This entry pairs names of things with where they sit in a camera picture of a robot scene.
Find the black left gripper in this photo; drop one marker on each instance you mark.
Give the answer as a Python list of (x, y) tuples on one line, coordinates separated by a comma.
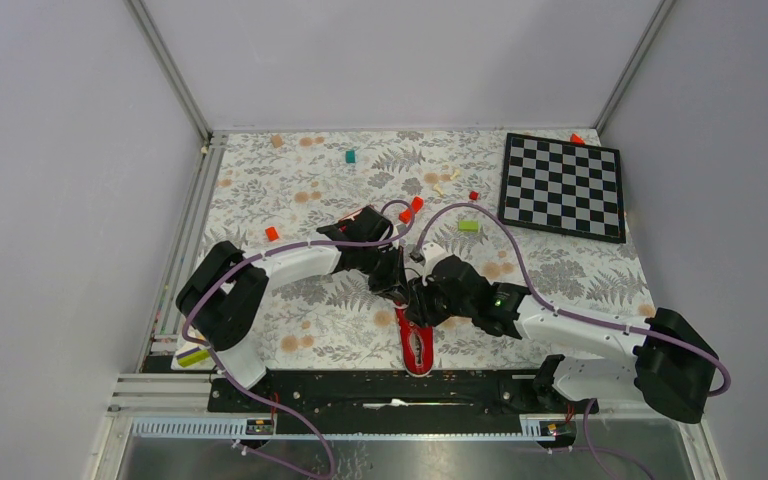
[(394, 284)]

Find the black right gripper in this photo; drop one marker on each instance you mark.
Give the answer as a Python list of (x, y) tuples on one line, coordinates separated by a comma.
[(419, 308)]

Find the red canvas sneaker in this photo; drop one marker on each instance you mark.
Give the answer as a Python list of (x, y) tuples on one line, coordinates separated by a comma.
[(416, 344)]

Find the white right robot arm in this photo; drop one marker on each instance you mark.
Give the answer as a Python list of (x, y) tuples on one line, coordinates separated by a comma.
[(660, 360)]

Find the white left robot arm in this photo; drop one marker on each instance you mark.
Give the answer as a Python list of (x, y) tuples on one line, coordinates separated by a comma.
[(221, 298)]

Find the orange red curved block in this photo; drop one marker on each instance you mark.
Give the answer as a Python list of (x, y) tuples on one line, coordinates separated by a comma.
[(414, 207)]

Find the green rectangular block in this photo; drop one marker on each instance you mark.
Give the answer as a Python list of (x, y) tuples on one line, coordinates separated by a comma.
[(469, 226)]

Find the floral patterned table mat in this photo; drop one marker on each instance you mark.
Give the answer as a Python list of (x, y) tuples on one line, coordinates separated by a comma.
[(300, 182)]

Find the small orange cube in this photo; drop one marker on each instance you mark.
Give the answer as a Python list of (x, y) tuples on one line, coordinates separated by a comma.
[(272, 234)]

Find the black grey chessboard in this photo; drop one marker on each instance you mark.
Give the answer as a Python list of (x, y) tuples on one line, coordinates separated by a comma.
[(562, 187)]

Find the yellow green block stack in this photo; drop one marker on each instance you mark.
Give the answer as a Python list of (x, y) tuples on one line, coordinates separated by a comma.
[(190, 358)]

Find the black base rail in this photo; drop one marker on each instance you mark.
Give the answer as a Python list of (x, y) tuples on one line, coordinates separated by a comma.
[(451, 403)]

